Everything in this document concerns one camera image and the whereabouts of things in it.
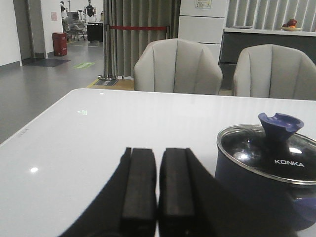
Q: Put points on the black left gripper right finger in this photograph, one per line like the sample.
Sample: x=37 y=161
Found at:
x=191 y=202

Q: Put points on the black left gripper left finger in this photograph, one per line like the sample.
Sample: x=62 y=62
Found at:
x=126 y=206

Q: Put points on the dark blue saucepan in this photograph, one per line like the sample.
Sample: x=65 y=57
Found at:
x=292 y=204

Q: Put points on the red belt stanchion barrier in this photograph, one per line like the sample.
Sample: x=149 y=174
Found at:
x=110 y=71

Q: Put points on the left grey upholstered chair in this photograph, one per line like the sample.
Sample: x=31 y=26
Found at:
x=177 y=66

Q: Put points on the grey upholstered chair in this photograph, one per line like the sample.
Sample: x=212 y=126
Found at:
x=274 y=71
x=177 y=66

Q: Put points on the right grey upholstered chair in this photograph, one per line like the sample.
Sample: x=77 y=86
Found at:
x=274 y=71

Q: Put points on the grey curtain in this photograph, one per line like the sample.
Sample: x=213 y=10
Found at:
x=145 y=13

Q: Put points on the dark floor mat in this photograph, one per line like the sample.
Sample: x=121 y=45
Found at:
x=43 y=62

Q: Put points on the dark grey counter cabinet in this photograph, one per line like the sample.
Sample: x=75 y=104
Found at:
x=235 y=40

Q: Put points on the red trash bin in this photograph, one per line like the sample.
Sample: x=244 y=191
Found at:
x=59 y=43

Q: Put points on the white refrigerator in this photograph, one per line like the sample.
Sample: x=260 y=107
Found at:
x=203 y=21

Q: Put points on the fruit plate on counter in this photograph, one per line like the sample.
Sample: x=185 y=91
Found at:
x=291 y=26

